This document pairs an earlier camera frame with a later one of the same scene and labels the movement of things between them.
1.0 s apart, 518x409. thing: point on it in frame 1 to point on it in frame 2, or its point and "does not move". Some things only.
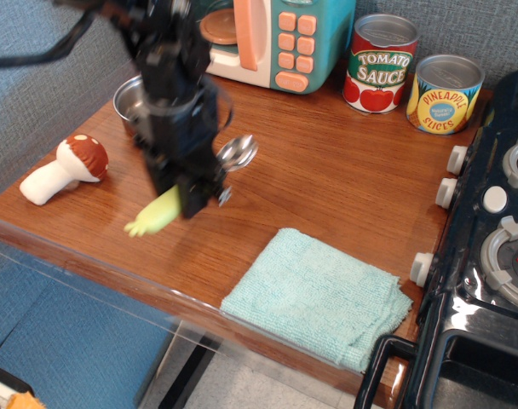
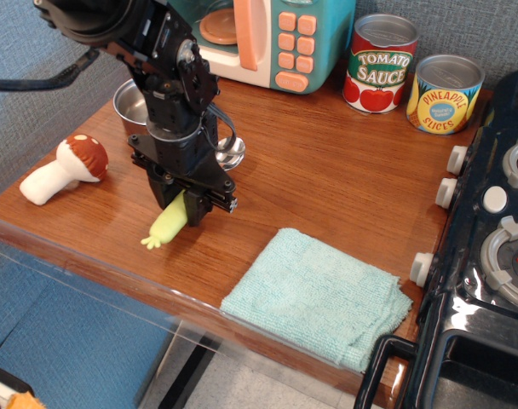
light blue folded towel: [319, 298] does not move
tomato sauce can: [382, 53] does not move
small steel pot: [129, 100] does not move
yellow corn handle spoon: [163, 210] to [174, 216]
